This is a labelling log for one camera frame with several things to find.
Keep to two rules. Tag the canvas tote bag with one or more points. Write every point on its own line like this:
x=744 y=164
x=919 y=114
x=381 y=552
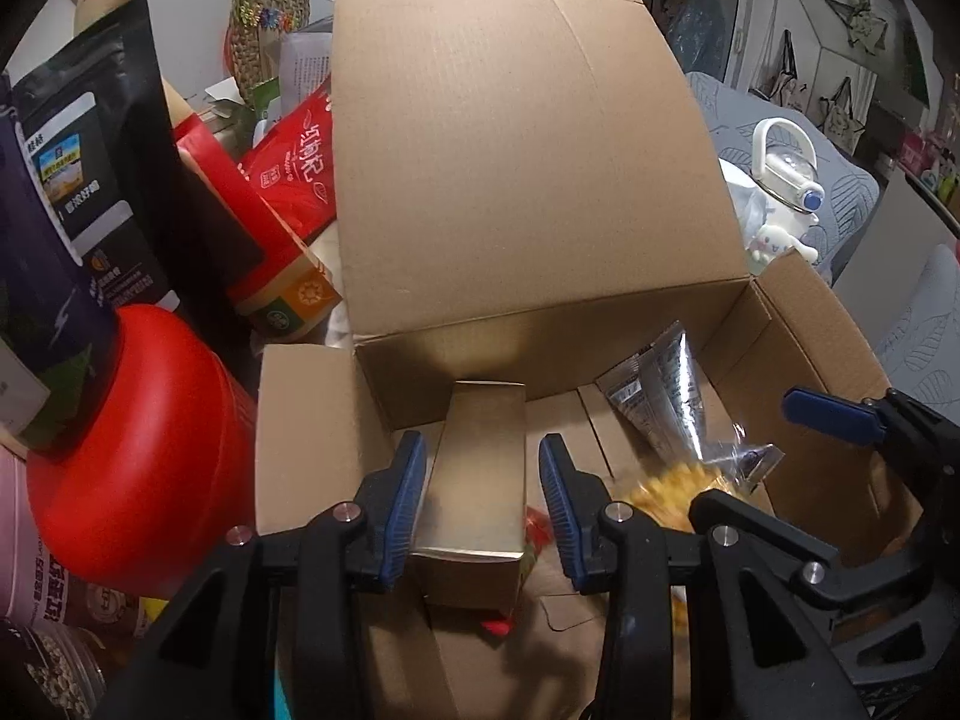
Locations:
x=787 y=75
x=844 y=116

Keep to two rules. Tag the red bag with white print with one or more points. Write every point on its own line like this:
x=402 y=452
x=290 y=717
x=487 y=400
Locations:
x=296 y=157

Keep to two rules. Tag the red orange carton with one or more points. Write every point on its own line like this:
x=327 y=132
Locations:
x=247 y=240

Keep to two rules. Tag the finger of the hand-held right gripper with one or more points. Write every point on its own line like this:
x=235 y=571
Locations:
x=765 y=532
x=832 y=414

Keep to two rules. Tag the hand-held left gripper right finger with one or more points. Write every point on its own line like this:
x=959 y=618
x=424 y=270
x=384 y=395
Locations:
x=562 y=517

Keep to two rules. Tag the grey purple snack packet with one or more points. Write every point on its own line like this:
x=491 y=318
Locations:
x=660 y=390

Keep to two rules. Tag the small red snack packet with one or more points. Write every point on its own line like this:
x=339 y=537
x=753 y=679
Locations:
x=534 y=532

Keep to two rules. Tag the red plastic canister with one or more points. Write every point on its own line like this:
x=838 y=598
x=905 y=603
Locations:
x=135 y=450

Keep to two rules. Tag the clear jar of nuts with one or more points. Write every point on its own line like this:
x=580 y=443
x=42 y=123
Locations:
x=45 y=671

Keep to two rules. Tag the row of shelf items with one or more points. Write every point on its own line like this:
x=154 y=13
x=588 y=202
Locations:
x=937 y=157

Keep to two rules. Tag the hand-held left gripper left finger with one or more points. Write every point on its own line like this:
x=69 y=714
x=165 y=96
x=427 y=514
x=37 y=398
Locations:
x=397 y=517

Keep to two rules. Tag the white character water bottle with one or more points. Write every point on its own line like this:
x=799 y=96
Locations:
x=784 y=195

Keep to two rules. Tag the pink bottle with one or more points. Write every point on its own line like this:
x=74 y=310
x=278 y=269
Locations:
x=30 y=540

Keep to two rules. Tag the woven straw fan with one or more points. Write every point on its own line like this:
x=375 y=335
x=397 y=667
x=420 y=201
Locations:
x=274 y=15

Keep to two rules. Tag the blue plastic wrapped item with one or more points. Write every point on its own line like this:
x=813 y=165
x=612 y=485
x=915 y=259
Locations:
x=694 y=15

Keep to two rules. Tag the white printed packet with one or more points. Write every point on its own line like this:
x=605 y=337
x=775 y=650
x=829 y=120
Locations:
x=304 y=64

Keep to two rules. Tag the yellow green lime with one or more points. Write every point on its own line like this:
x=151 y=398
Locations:
x=152 y=607

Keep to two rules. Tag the yellow waffle crisp packet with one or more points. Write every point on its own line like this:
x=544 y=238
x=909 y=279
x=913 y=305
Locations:
x=667 y=487

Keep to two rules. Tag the brown cardboard box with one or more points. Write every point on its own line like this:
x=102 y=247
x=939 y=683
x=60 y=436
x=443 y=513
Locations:
x=525 y=165

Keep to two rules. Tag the dark labelled tall jar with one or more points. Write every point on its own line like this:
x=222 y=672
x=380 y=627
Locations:
x=45 y=277

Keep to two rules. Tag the black pouch with picture label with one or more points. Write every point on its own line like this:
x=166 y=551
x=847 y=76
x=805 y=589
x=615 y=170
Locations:
x=97 y=165

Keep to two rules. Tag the gold chocolate box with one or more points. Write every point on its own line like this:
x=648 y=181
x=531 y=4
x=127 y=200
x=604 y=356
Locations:
x=472 y=480

